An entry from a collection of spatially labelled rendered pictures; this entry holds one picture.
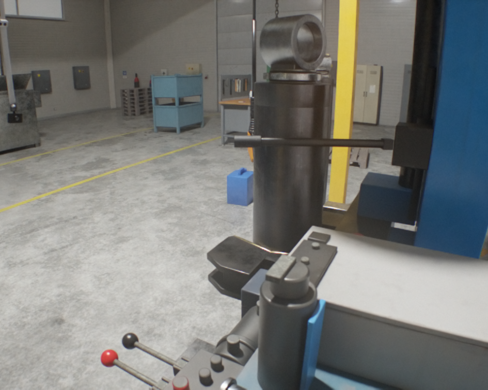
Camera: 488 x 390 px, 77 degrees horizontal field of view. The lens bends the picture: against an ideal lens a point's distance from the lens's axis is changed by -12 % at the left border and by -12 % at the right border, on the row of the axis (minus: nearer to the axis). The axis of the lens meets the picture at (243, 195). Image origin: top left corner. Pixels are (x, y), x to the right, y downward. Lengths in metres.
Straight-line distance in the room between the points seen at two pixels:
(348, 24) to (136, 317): 3.07
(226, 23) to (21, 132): 8.21
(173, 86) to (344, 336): 8.46
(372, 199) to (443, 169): 0.30
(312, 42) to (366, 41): 10.72
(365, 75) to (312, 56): 10.11
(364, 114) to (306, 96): 10.27
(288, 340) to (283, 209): 0.55
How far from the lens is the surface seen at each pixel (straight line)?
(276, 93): 0.89
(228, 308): 2.40
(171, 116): 8.91
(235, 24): 13.34
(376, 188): 1.06
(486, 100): 0.83
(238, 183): 3.95
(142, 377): 0.70
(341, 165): 3.62
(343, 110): 3.52
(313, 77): 0.94
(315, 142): 0.77
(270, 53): 0.96
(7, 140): 8.67
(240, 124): 7.05
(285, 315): 0.43
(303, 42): 1.04
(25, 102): 8.79
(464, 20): 0.83
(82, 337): 2.35
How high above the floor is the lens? 1.49
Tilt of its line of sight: 20 degrees down
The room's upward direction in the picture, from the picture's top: straight up
